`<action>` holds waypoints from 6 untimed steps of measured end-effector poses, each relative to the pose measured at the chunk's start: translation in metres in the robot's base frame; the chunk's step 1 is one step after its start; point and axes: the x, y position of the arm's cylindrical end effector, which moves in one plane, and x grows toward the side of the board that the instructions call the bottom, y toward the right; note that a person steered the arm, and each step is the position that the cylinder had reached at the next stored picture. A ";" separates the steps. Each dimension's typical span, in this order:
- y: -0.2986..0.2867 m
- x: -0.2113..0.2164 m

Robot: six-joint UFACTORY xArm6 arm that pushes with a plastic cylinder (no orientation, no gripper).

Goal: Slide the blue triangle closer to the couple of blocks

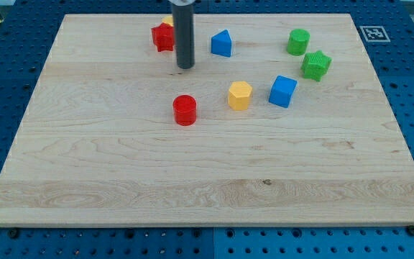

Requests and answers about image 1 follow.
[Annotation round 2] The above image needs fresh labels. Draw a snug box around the red cylinder block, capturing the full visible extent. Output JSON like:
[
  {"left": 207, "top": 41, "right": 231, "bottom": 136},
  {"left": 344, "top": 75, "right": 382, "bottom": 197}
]
[{"left": 172, "top": 95, "right": 197, "bottom": 126}]

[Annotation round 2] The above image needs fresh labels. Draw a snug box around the red star block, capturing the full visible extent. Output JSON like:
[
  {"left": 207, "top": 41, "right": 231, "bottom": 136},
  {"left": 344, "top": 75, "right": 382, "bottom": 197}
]
[{"left": 151, "top": 23, "right": 175, "bottom": 52}]

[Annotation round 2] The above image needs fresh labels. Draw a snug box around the yellow block behind star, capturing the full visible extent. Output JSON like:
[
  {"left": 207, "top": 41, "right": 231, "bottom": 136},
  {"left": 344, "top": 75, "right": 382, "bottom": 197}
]
[{"left": 161, "top": 15, "right": 173, "bottom": 27}]

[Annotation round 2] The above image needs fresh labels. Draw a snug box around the green cylinder block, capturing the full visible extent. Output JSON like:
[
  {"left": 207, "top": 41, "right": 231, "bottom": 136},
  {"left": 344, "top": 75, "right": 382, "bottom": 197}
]
[{"left": 287, "top": 29, "right": 311, "bottom": 56}]

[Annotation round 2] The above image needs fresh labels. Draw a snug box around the yellow hexagon block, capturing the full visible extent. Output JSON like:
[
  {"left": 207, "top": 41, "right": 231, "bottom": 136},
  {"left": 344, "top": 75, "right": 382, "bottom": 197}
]
[{"left": 227, "top": 81, "right": 253, "bottom": 111}]

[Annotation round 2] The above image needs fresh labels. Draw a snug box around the silver rod mount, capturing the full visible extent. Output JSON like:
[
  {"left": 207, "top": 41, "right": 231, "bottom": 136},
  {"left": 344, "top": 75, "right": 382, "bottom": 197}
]
[{"left": 169, "top": 0, "right": 195, "bottom": 5}]

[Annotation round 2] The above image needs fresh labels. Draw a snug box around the green star block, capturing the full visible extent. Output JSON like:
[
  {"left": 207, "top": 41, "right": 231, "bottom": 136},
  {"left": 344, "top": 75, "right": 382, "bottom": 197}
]
[{"left": 300, "top": 50, "right": 332, "bottom": 81}]

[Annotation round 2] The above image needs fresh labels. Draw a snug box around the white fiducial marker tag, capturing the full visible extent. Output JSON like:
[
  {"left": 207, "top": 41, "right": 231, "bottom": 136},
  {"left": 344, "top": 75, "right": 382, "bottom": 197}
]
[{"left": 359, "top": 25, "right": 390, "bottom": 42}]

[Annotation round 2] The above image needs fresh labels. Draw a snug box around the light wooden board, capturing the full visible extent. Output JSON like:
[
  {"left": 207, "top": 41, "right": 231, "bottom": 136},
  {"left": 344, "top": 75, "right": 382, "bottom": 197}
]
[{"left": 0, "top": 14, "right": 414, "bottom": 228}]

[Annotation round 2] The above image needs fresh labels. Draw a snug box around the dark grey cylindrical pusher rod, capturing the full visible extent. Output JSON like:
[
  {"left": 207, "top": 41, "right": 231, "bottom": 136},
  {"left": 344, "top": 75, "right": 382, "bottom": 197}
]
[{"left": 171, "top": 2, "right": 195, "bottom": 69}]

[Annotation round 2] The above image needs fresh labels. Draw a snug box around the blue cube block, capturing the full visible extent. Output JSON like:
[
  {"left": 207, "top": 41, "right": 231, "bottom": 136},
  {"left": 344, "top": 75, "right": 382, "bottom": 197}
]
[{"left": 268, "top": 75, "right": 298, "bottom": 108}]

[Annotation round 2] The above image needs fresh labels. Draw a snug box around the blue triangular prism block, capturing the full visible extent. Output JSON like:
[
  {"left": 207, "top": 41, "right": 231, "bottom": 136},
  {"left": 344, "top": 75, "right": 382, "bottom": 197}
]
[{"left": 211, "top": 29, "right": 232, "bottom": 58}]

